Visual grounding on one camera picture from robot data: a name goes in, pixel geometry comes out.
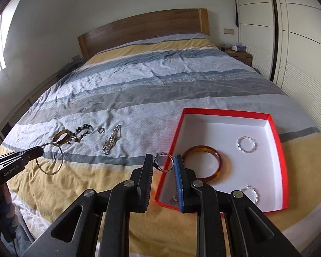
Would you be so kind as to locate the wooden headboard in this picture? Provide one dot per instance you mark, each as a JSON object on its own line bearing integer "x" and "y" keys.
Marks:
{"x": 139, "y": 29}

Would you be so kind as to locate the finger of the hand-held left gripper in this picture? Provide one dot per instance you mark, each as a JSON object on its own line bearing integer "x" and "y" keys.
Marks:
{"x": 32, "y": 154}

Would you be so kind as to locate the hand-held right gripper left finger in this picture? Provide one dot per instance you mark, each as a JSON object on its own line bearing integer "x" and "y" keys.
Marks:
{"x": 145, "y": 184}

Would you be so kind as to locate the person's left hand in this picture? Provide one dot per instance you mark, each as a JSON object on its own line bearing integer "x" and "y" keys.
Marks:
{"x": 7, "y": 203}

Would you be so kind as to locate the grey cloth pile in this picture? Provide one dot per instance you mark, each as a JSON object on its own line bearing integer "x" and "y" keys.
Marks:
{"x": 71, "y": 69}

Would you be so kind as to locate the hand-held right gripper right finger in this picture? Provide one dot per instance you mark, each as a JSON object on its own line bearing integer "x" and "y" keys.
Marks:
{"x": 179, "y": 184}

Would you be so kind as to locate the wall switch plate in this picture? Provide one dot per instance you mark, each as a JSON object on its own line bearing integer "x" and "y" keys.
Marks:
{"x": 229, "y": 31}

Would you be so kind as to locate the amber translucent bangle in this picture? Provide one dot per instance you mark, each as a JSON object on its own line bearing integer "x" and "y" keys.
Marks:
{"x": 224, "y": 166}

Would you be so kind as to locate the thin metal bangle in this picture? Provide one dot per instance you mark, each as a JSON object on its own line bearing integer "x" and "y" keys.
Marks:
{"x": 54, "y": 144}

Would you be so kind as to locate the striped duvet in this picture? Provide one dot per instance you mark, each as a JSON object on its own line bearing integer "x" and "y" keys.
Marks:
{"x": 149, "y": 91}

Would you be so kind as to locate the white wardrobe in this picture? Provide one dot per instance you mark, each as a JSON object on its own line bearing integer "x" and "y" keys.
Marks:
{"x": 297, "y": 45}

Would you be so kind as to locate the wooden nightstand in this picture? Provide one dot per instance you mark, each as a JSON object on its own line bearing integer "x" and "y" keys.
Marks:
{"x": 242, "y": 59}

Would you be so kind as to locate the red cardboard box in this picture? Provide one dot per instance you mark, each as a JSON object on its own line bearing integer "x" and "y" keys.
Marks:
{"x": 216, "y": 128}

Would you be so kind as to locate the dark brown bangle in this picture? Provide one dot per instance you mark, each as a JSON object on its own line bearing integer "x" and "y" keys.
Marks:
{"x": 65, "y": 139}

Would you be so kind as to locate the twisted hoop earring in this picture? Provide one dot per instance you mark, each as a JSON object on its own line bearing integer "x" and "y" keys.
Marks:
{"x": 238, "y": 145}
{"x": 256, "y": 194}

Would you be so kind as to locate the tissue box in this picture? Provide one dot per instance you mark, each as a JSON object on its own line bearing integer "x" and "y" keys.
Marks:
{"x": 238, "y": 47}

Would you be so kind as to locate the metal wristwatch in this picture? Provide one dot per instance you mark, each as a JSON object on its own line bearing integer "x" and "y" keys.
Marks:
{"x": 174, "y": 199}

